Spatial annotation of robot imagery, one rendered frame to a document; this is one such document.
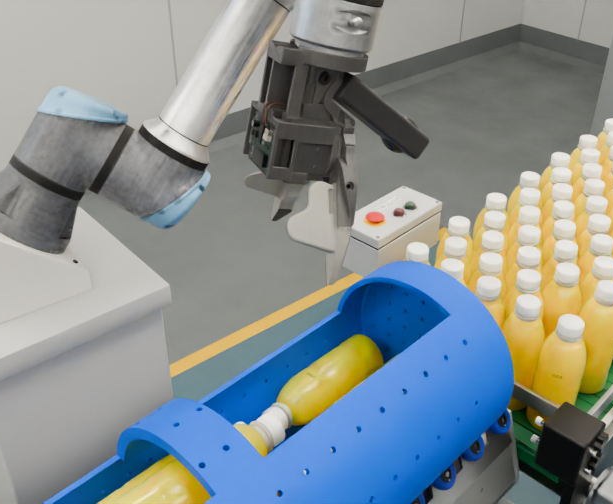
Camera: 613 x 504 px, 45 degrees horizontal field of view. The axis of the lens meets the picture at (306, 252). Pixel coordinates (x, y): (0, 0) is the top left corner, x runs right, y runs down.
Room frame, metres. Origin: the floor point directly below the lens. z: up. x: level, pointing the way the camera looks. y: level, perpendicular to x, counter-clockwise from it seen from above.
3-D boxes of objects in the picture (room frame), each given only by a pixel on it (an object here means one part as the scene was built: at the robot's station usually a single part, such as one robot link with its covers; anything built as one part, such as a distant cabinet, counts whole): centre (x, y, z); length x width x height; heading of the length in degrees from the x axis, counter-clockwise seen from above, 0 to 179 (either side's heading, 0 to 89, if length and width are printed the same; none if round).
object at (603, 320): (0.99, -0.50, 1.00); 0.07 x 0.07 x 0.19
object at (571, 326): (0.90, -0.41, 1.10); 0.04 x 0.04 x 0.02
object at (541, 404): (0.96, -0.29, 0.96); 0.40 x 0.01 x 0.03; 46
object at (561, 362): (0.90, -0.41, 1.00); 0.07 x 0.07 x 0.19
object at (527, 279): (1.02, -0.38, 1.10); 0.04 x 0.04 x 0.02
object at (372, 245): (1.26, -0.17, 1.05); 0.20 x 0.10 x 0.10; 136
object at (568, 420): (0.80, -0.40, 0.95); 0.10 x 0.07 x 0.10; 46
